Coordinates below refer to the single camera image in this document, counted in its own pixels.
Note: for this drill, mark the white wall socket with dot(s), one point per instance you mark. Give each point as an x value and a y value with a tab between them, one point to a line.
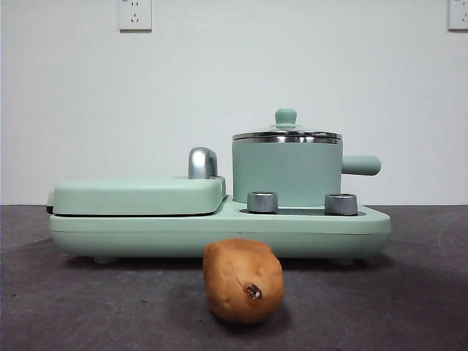
459	14
134	16

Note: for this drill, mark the glass lid with green knob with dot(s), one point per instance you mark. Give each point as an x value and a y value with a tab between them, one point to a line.
286	117

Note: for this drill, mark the brown potato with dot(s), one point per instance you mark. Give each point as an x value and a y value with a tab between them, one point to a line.
237	281

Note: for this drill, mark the green breakfast machine base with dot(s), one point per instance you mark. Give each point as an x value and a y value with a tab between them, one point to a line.
146	237

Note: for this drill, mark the silver control knob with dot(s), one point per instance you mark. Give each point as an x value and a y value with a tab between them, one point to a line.
340	204
262	202

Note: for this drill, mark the green hinged griddle cover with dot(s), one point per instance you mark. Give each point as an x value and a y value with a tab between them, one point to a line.
128	195

